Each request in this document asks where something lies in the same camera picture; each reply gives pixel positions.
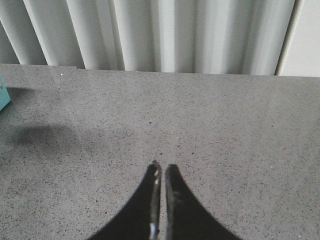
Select light blue storage box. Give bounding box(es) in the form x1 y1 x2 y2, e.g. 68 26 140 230
0 76 11 111

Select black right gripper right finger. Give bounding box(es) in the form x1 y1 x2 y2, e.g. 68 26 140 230
165 164 239 240

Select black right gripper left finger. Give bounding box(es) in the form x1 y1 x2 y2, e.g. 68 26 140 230
90 161 162 240

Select white pleated curtain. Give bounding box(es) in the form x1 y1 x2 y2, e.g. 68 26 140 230
0 0 320 78

